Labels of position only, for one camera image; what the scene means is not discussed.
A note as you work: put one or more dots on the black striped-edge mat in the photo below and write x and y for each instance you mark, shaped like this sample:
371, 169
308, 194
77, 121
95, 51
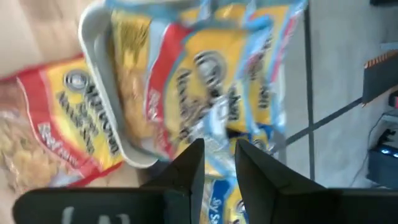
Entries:
381, 81

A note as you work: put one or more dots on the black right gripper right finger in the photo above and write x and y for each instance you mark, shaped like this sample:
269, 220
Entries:
273, 196

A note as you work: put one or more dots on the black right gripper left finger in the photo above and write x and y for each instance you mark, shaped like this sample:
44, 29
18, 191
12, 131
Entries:
186, 177

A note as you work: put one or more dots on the red Maruchan ramen packet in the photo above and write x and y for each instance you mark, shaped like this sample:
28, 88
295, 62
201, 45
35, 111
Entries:
62, 118

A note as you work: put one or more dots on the black computer tower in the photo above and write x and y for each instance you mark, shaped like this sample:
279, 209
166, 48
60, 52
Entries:
384, 168

